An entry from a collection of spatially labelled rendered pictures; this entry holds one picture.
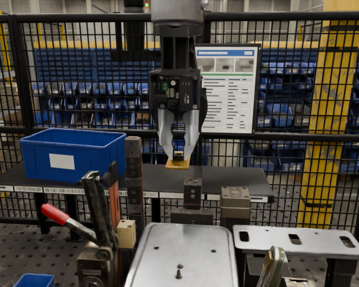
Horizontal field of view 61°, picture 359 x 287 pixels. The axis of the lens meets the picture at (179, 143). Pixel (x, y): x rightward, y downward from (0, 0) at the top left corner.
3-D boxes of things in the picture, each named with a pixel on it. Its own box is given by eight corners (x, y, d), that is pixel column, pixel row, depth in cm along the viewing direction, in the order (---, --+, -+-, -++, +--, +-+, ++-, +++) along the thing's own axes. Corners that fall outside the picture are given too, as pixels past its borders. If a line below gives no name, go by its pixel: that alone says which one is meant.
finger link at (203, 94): (180, 133, 50) (176, 80, 48) (180, 131, 52) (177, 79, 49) (208, 132, 50) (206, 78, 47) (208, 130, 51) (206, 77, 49)
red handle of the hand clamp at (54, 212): (110, 251, 58) (38, 207, 57) (105, 258, 59) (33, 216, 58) (117, 238, 62) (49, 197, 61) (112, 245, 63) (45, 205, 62)
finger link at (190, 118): (180, 170, 48) (176, 112, 45) (183, 157, 53) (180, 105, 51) (200, 169, 47) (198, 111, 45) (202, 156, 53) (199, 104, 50)
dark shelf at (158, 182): (274, 204, 90) (274, 195, 89) (-14, 191, 98) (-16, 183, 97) (261, 175, 111) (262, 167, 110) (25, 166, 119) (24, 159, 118)
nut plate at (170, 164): (188, 169, 49) (188, 163, 49) (164, 169, 49) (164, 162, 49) (191, 153, 57) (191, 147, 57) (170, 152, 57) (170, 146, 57)
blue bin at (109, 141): (107, 187, 94) (104, 147, 90) (23, 177, 101) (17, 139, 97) (129, 168, 109) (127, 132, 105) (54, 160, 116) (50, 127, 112)
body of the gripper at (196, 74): (147, 114, 44) (145, 23, 40) (157, 103, 52) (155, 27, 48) (201, 115, 43) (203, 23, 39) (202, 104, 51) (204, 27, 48)
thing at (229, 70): (254, 136, 107) (261, 43, 98) (190, 134, 109) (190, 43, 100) (253, 134, 108) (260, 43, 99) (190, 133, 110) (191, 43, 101)
